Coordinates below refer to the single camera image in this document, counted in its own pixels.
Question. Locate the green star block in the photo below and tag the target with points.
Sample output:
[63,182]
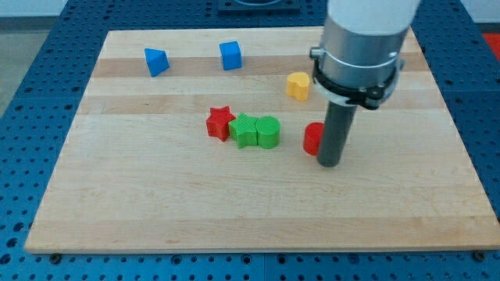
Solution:
[243,130]

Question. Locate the green cylinder block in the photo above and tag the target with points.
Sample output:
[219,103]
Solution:
[268,130]

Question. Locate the yellow heart block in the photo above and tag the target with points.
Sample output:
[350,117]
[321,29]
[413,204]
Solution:
[298,86]

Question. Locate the red star block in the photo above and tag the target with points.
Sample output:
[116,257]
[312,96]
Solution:
[217,123]

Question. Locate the blue triangle block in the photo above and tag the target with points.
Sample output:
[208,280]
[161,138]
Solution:
[156,61]

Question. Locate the red cylinder block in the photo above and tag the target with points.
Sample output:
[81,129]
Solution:
[312,138]

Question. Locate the blue cube block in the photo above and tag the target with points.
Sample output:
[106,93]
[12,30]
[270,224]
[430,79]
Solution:
[231,55]

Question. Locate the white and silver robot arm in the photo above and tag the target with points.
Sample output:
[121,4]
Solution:
[357,61]

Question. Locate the wooden board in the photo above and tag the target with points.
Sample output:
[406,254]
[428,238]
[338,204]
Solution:
[138,172]

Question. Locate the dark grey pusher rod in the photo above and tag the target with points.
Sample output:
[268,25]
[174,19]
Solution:
[336,126]

